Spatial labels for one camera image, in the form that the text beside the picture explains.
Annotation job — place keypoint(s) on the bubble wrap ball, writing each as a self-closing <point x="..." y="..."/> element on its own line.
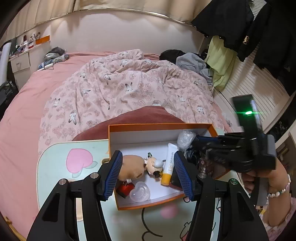
<point x="186" y="139"/>

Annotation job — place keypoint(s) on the black bag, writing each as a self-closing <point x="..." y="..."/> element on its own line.
<point x="8" y="92"/>

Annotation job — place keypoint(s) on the person's right forearm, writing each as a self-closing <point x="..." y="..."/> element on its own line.
<point x="275" y="208"/>

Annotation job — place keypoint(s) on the brown plush toy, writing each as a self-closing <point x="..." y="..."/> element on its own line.
<point x="131" y="166"/>

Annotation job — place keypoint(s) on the black hanging garment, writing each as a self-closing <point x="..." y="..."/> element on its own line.
<point x="242" y="20"/>

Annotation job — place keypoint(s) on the cartoon figure toy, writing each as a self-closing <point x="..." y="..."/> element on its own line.
<point x="153" y="165"/>

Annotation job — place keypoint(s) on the light green hanging garment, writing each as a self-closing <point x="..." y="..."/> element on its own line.
<point x="220" y="60"/>

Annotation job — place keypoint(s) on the grey hoodie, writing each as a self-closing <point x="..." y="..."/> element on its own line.
<point x="194" y="63"/>

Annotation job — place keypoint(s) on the white slatted door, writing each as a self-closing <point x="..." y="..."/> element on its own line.
<point x="259" y="85"/>

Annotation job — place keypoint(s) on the white nightstand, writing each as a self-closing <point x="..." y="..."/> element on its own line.
<point x="20" y="62"/>

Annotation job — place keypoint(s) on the black clothing heap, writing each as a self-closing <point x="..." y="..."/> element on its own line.
<point x="171" y="55"/>

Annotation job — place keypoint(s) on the person's right hand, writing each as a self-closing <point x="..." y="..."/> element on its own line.
<point x="248" y="183"/>

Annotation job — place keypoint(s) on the orange storage box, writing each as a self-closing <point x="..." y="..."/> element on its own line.
<point x="42" y="39"/>

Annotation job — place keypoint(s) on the orange cardboard box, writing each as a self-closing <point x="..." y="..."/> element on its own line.
<point x="138" y="132"/>

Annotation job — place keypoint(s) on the white foam roll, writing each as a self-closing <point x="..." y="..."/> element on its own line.
<point x="5" y="60"/>

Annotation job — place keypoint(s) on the grey blue clothes pile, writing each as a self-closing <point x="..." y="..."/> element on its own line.
<point x="54" y="56"/>

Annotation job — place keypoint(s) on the clear heart crystal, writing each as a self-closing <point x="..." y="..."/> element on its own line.
<point x="140" y="192"/>

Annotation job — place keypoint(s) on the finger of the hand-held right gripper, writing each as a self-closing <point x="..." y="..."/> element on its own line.
<point x="215" y="154"/>
<point x="208" y="139"/>

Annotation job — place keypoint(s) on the floral printed duvet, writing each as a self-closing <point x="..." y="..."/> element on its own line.
<point x="120" y="92"/>

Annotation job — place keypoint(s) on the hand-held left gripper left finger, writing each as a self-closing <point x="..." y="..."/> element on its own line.
<point x="114" y="176"/>

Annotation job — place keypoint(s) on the person's pink pajamas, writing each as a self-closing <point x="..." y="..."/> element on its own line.
<point x="282" y="229"/>

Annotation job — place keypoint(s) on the red thread spool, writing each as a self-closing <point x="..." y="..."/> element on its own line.
<point x="123" y="191"/>

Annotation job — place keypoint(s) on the black lace-trimmed pouch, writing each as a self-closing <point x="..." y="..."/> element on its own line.
<point x="192" y="157"/>

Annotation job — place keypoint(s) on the white tube yellow cap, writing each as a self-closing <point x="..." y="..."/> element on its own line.
<point x="168" y="162"/>

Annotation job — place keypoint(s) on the pink bed sheet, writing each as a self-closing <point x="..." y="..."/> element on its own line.
<point x="25" y="111"/>

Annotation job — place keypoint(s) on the row of small toiletries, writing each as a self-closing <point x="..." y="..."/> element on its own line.
<point x="29" y="41"/>

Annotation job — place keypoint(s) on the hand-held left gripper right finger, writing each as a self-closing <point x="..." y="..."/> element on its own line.
<point x="182" y="176"/>

